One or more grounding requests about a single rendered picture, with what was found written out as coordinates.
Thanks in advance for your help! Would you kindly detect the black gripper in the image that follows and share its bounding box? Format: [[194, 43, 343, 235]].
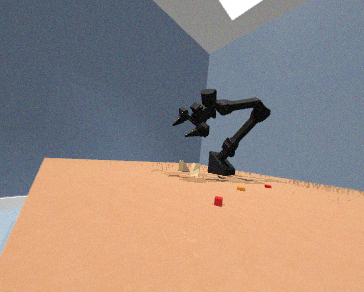
[[172, 107, 210, 138]]

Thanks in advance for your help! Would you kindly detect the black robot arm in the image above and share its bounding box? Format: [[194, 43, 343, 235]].
[[190, 89, 271, 162]]

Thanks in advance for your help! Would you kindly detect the small red block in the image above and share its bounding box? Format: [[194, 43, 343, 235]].
[[214, 196, 223, 207]]

